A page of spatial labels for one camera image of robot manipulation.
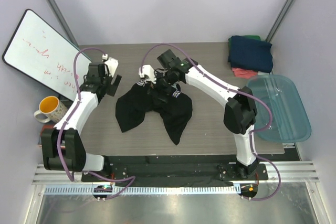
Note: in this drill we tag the aluminium corner post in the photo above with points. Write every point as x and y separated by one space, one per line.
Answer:
64 25
279 20

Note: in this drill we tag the whiteboard with red writing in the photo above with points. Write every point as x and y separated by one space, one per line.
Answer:
42 53

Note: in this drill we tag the black printed t-shirt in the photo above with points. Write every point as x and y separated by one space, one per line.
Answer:
176 110

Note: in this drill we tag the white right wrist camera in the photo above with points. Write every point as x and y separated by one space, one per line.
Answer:
147 73

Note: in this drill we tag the folded navy t-shirt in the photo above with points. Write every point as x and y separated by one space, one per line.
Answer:
250 54

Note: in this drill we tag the folded green t-shirt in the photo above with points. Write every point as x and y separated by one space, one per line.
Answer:
252 37

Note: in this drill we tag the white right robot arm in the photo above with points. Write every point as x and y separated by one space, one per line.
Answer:
239 107

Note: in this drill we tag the folded red t-shirt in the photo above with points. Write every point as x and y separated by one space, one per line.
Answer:
243 73

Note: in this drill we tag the right aluminium corner post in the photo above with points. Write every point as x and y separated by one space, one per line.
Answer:
279 20

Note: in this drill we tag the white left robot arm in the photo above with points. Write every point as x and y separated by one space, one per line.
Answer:
62 144

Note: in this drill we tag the blue transparent plastic bin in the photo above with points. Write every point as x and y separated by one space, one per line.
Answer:
290 123

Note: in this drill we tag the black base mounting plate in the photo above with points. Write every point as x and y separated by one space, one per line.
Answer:
180 170

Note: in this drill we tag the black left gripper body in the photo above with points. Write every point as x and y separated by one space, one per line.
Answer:
108 84

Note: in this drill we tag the left aluminium corner post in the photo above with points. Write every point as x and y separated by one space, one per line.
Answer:
64 25

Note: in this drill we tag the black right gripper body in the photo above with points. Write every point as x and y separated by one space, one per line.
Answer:
156 83

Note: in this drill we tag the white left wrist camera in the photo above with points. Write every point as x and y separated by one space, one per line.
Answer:
111 65

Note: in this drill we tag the aluminium rail frame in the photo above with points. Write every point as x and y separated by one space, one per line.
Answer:
182 189

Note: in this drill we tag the white mug orange inside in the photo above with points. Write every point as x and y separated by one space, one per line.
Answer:
51 109

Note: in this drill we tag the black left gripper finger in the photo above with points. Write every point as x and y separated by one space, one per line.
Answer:
116 81
111 91

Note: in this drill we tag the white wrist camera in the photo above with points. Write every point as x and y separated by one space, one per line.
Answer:
111 65
147 73

